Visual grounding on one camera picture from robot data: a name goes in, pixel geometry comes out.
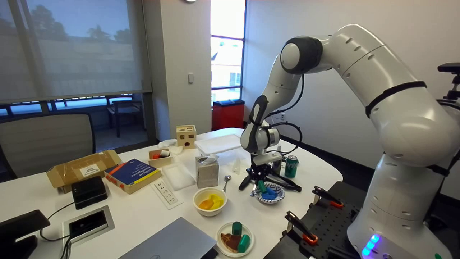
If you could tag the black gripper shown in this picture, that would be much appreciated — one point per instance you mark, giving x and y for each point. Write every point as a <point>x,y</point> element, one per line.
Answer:
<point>265,166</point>

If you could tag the green cylinder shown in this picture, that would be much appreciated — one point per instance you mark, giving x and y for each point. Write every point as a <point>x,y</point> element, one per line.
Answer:
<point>260,185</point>

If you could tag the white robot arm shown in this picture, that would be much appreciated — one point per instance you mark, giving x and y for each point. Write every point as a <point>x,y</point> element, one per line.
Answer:
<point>418,135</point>

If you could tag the blue patterned paper plate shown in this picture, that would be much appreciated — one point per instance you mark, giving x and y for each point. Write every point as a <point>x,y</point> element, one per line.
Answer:
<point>280,194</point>

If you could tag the white plate with toys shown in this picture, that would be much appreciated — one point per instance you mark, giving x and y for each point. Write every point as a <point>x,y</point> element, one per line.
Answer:
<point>234,238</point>

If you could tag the metal spoon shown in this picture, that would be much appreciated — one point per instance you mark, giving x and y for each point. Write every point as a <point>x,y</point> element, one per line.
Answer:
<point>226,181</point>

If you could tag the green soda can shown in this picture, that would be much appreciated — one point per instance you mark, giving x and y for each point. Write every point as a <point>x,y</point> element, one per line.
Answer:
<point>290,168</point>

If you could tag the white bowl with yellow items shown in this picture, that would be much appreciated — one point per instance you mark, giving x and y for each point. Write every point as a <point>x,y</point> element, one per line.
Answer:
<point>210,200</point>

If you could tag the white flat box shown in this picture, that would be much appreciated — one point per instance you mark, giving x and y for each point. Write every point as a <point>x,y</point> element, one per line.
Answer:
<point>219,143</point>

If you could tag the red cabinet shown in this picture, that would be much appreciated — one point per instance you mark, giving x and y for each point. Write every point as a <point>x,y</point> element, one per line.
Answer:
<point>227,113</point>

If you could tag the wooden shape sorter box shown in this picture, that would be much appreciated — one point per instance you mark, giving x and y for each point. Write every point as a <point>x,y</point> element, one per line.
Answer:
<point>185,135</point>

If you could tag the white keypad remote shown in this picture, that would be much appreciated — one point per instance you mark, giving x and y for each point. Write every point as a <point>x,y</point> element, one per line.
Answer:
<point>165,194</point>

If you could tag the grey closed laptop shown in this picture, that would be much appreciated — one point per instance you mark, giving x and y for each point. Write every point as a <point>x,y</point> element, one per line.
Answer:
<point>177,240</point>

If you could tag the small wooden toy tray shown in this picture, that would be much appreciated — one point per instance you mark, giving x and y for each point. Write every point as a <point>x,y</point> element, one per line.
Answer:
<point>160,156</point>

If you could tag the blue and yellow book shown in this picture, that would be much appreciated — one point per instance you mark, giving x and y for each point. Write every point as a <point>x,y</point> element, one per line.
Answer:
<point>132,175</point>

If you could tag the small black box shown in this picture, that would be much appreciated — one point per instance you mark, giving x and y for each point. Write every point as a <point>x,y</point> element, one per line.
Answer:
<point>88,191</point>

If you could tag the table power outlet panel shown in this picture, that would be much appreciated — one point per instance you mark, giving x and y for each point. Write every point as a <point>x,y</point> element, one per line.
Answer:
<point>88,224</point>

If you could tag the cardboard box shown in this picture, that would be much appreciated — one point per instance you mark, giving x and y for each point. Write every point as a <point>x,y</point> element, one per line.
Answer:
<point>63,175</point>

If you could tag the grey office chair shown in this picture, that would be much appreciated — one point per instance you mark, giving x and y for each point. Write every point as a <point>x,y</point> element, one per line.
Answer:
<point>35,143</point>

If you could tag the orange handled clamp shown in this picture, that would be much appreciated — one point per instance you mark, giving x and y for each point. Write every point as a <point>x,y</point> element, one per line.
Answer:
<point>328,195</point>
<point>305,233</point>

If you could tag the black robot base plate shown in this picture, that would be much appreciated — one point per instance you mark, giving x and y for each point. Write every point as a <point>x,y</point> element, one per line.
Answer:
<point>328,223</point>

